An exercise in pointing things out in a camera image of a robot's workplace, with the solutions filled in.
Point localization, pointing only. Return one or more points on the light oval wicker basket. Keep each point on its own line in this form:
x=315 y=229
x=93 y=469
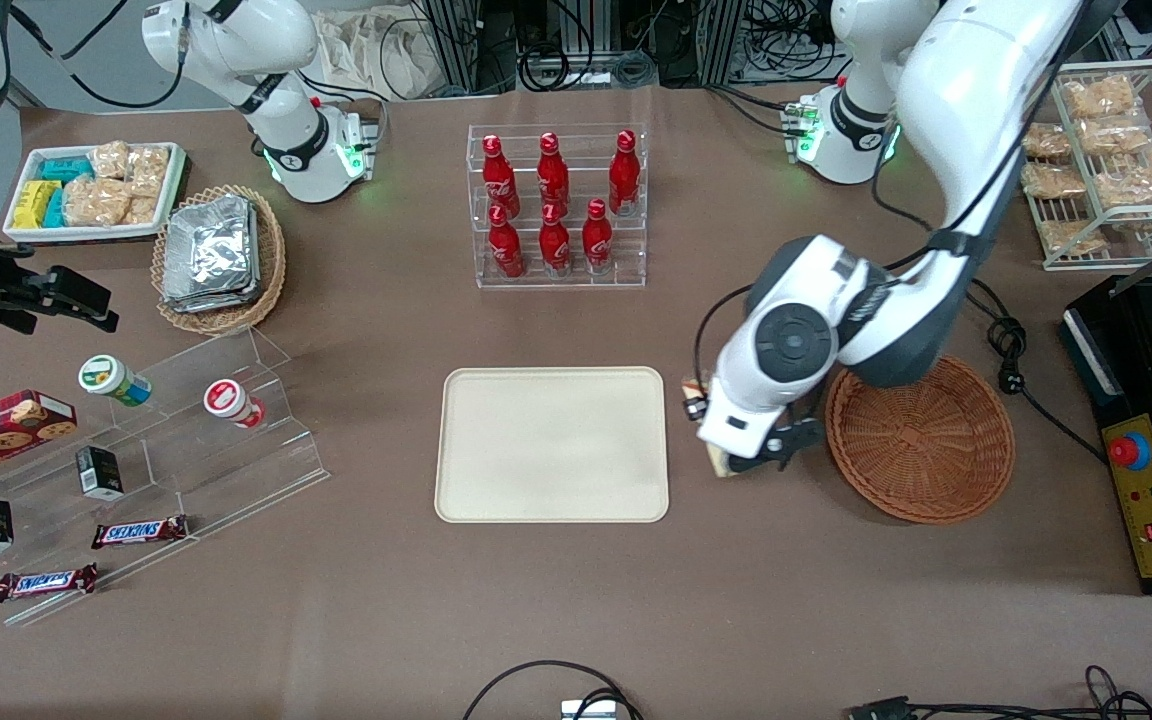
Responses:
x=221 y=322

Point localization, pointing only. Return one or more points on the clear rice cracker bag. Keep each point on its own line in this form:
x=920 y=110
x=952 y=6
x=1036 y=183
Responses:
x=96 y=202
x=148 y=170
x=142 y=210
x=109 y=160

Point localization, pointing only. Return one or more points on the brown Snickers bar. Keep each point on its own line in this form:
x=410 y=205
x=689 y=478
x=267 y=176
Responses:
x=139 y=532
x=46 y=582

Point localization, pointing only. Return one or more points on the aluminium frame post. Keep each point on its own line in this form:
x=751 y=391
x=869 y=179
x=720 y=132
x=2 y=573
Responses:
x=721 y=40
x=451 y=45

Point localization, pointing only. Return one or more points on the stack of foil containers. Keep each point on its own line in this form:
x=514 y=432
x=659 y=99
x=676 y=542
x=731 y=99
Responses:
x=208 y=255

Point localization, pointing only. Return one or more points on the red cola bottle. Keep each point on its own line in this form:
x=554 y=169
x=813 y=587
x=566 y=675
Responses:
x=624 y=178
x=553 y=178
x=555 y=246
x=500 y=180
x=506 y=248
x=597 y=242

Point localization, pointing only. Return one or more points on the teal snack pack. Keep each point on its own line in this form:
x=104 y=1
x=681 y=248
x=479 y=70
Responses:
x=55 y=208
x=66 y=169

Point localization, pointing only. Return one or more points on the clear acrylic stepped shelf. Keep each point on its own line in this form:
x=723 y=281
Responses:
x=226 y=475

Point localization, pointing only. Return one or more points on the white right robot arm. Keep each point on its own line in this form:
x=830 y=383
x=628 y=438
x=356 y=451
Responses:
x=286 y=130

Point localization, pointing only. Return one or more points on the green lid yogurt cup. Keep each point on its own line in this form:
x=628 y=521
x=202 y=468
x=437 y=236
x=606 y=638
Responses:
x=106 y=377

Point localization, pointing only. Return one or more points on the yellow snack pack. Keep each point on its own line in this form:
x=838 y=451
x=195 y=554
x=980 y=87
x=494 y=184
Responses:
x=34 y=203

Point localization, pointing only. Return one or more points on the brown round wicker basket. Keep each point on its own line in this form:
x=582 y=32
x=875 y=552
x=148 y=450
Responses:
x=926 y=450

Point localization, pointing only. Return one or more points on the small white device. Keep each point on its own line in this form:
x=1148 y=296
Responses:
x=588 y=710

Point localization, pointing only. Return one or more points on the white rectangular snack tray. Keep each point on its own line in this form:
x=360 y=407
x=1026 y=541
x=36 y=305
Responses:
x=76 y=235

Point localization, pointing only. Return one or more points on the clear fried snack bag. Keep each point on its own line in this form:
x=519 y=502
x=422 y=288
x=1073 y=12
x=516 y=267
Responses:
x=1141 y=180
x=1116 y=136
x=1053 y=181
x=1048 y=141
x=1071 y=238
x=1098 y=96

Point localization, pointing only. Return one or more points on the white plastic bag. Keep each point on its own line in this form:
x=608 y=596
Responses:
x=376 y=55

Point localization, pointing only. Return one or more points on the beige plastic tray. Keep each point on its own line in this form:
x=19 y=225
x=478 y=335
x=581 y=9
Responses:
x=551 y=445

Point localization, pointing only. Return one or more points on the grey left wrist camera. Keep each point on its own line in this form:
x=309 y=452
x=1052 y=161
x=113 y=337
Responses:
x=771 y=452

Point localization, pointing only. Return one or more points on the clear acrylic bottle rack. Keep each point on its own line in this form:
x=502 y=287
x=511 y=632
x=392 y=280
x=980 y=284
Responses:
x=556 y=284

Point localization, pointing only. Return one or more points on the red lid yogurt cup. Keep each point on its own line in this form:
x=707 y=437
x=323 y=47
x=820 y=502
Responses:
x=226 y=399

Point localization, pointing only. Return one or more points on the triangle sandwich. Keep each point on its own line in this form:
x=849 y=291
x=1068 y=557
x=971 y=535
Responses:
x=723 y=463

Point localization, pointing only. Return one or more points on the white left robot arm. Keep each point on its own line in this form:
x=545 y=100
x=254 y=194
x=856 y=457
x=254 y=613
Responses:
x=986 y=100

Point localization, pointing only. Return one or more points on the red emergency stop button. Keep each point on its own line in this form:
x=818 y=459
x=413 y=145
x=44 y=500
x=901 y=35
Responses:
x=1129 y=452

